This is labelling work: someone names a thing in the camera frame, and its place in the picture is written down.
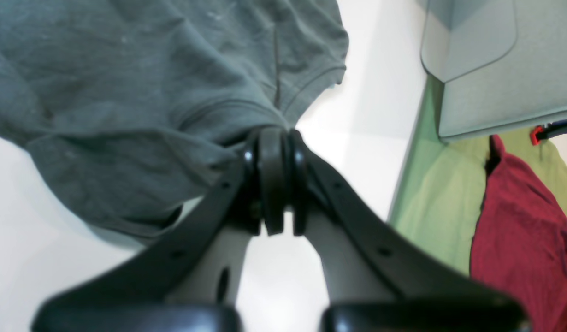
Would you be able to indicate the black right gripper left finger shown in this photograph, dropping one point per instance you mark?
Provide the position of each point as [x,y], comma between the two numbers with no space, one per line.
[188,280]

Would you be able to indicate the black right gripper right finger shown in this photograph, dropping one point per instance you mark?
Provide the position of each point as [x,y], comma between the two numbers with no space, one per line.
[377,281]

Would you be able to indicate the dark grey t-shirt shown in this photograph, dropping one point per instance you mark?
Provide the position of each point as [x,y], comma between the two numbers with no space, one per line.
[130,108]

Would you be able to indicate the green cloth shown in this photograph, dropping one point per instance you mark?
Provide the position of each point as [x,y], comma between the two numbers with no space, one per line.
[441,193]

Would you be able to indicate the red cloth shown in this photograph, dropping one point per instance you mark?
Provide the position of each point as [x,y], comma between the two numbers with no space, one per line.
[520,242]

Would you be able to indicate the red clamp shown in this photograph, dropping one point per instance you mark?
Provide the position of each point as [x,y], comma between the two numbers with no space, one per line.
[538,134]

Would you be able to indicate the grey tray corner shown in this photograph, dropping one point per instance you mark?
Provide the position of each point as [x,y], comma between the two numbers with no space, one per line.
[503,63]

